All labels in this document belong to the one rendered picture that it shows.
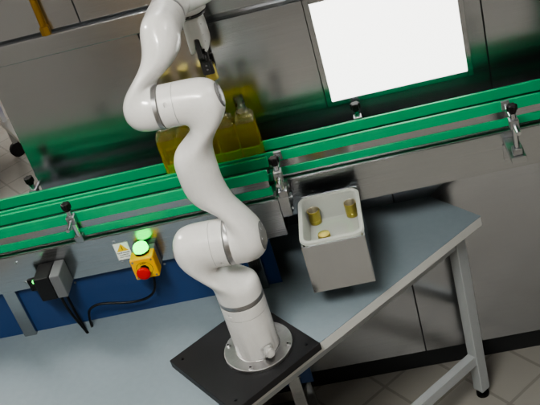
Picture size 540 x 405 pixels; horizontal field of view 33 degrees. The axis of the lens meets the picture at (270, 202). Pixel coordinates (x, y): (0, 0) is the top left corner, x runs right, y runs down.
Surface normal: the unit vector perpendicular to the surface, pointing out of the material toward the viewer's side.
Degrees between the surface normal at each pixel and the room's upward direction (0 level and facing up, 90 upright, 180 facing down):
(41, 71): 90
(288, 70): 90
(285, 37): 90
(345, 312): 0
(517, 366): 0
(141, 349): 0
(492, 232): 90
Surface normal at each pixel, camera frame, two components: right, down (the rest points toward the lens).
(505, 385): -0.25, -0.81
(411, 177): 0.00, 0.55
